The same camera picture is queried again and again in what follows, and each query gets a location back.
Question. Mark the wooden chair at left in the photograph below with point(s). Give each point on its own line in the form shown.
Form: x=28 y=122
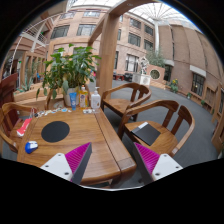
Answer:
x=10 y=122

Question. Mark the blue and white computer mouse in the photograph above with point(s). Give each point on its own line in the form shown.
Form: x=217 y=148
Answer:
x=31 y=146

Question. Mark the wooden pillar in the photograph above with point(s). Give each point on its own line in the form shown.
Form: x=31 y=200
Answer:
x=107 y=29

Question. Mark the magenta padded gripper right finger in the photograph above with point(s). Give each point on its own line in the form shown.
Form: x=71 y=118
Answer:
x=153 y=166

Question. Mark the large green potted plant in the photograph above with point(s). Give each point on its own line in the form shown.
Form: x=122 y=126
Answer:
x=64 y=71

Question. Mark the black notebook on chair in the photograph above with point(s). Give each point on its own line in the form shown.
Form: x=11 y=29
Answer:
x=146 y=133

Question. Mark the wooden slatted table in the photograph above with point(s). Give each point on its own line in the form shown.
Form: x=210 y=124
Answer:
x=109 y=161

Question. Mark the red and white packet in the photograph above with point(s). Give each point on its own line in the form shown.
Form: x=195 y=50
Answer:
x=22 y=129

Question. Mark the wooden chair with notebook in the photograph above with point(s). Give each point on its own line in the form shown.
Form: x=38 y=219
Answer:
x=166 y=142

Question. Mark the clear hand sanitizer pump bottle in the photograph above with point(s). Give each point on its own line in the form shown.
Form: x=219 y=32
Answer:
x=95 y=100

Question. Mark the white stone statue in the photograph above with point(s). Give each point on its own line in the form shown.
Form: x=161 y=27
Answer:
x=142 y=77

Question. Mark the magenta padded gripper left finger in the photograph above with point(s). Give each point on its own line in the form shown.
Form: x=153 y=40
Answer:
x=70 y=166

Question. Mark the yellow liquid bottle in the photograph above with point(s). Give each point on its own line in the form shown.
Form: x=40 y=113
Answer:
x=83 y=97

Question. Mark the round black mouse pad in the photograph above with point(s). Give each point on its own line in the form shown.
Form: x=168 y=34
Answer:
x=55 y=131

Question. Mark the blue tube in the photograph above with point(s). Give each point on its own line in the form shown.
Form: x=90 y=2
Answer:
x=73 y=100

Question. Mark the wooden chair behind table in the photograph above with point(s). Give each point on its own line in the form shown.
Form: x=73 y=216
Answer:
x=140 y=94

